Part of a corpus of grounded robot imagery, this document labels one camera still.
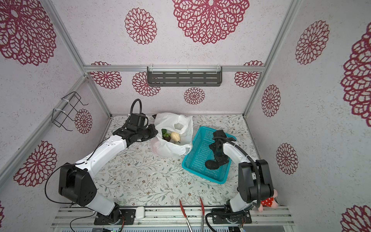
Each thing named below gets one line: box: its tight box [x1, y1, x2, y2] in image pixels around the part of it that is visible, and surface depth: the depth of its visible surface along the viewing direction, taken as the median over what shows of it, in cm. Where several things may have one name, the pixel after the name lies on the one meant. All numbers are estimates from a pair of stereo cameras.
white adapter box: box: [135, 206, 145, 220], surface depth 76 cm
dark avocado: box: [204, 159, 220, 170], surface depth 89 cm
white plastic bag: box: [150, 112, 194, 158], surface depth 95 cm
